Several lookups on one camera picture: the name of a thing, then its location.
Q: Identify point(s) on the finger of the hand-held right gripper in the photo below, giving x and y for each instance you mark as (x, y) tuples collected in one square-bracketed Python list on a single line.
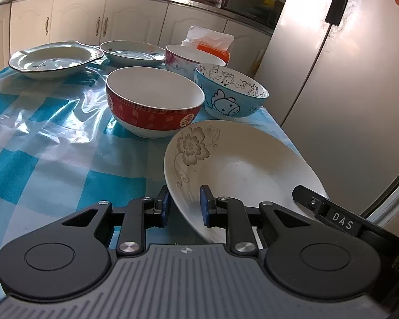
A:
[(307, 197)]

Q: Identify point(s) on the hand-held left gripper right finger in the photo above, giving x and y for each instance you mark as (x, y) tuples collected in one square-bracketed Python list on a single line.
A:
[(205, 206)]

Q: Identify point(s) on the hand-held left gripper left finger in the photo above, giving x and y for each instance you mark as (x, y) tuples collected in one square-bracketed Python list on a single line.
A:
[(164, 206)]

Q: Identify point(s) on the white floral plate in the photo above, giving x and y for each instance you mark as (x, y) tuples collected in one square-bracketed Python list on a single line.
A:
[(249, 166)]

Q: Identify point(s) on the red band white bowl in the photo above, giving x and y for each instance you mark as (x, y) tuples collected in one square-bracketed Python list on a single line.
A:
[(153, 119)]

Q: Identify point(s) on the pink floral bowl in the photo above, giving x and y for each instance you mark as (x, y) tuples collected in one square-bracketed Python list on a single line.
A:
[(179, 63)]

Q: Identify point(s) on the blue cartoon bowl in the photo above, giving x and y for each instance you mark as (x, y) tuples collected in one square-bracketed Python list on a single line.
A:
[(226, 103)]

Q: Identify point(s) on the silver refrigerator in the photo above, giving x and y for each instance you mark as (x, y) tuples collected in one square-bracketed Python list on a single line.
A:
[(352, 89)]

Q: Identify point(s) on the blue white checkered tablecloth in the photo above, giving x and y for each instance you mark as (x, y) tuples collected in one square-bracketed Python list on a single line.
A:
[(53, 156)]

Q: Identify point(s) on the shallow grey-rimmed dish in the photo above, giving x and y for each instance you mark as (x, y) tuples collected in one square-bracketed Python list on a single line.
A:
[(133, 55)]

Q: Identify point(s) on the orange white tissue pack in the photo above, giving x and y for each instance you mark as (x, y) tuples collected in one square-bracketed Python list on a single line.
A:
[(212, 46)]

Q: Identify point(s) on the dark rimmed white plate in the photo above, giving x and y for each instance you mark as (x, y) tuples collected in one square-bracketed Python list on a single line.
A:
[(53, 60)]

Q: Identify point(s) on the black countertop oven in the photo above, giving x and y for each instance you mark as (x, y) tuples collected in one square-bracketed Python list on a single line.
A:
[(252, 6)]

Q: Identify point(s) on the white kitchen cabinets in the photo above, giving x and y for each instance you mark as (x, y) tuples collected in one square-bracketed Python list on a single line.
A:
[(76, 20)]

